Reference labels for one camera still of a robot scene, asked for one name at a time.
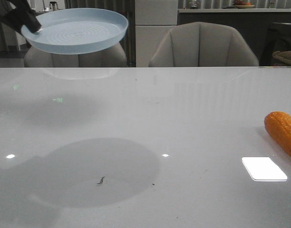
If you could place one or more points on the orange plastic corn cob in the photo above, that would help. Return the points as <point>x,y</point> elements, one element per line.
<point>278,126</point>

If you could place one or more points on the beige chair on right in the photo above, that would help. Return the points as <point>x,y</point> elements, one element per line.
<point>202,44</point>

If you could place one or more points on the black gripper holding plate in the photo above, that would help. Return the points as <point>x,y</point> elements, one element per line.
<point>16,13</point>

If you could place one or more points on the beige chair on left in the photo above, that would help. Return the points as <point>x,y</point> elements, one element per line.
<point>111,57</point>

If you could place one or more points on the light blue round plate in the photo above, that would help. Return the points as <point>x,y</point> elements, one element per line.
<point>77,31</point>

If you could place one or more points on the beige chair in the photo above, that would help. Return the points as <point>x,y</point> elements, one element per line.
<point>202,44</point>
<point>111,57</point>

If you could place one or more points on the tan cushion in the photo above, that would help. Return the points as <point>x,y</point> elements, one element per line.
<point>284,56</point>

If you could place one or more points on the white cabinet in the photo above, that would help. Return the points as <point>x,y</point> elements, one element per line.
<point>152,19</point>

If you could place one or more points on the fruit bowl on counter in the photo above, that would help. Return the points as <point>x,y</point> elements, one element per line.
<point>243,4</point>

